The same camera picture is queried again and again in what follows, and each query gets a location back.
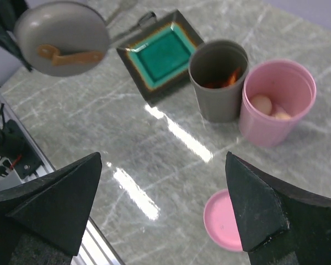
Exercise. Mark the metal serving tongs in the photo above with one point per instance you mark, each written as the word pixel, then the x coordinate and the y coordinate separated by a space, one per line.
pixel 126 21

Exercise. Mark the white steamed bun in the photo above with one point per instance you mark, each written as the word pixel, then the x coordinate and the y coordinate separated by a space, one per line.
pixel 262 104
pixel 282 116

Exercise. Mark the grey round lid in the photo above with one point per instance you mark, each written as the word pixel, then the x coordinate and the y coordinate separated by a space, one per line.
pixel 62 38

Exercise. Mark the orange fried food piece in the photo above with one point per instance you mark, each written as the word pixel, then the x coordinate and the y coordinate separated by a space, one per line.
pixel 224 82

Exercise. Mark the square teal ceramic plate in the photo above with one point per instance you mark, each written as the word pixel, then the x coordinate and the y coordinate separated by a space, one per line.
pixel 157 58

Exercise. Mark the pink round lid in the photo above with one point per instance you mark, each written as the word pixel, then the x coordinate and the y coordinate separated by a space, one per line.
pixel 220 222

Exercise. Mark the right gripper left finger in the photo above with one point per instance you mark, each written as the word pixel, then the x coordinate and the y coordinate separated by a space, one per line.
pixel 43 221

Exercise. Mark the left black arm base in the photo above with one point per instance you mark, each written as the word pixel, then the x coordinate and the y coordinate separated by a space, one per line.
pixel 18 159

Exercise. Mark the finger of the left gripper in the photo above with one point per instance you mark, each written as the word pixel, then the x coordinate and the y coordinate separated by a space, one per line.
pixel 10 12

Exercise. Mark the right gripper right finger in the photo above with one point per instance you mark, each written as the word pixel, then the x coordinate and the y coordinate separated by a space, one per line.
pixel 278 223

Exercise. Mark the grey cylindrical container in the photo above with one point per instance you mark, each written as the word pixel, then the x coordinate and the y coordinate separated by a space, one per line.
pixel 212 61

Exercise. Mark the pink cylindrical container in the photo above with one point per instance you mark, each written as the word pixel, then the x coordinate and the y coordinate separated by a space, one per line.
pixel 291 89

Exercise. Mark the aluminium mounting rail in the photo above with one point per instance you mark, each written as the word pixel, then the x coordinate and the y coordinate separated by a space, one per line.
pixel 95 249

